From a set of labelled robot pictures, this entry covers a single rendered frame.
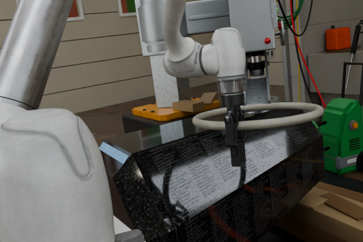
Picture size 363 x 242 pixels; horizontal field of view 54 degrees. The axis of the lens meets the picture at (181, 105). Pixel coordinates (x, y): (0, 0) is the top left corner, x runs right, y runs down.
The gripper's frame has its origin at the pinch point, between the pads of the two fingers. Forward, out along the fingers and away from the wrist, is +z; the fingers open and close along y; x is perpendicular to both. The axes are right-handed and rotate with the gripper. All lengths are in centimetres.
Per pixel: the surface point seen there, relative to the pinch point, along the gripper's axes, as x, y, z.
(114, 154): 57, 6, 3
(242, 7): 17, 71, -58
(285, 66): 49, 305, -19
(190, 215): 20.7, 0.6, 23.4
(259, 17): 10, 74, -52
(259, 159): 6.1, 41.5, 13.5
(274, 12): 2, 75, -53
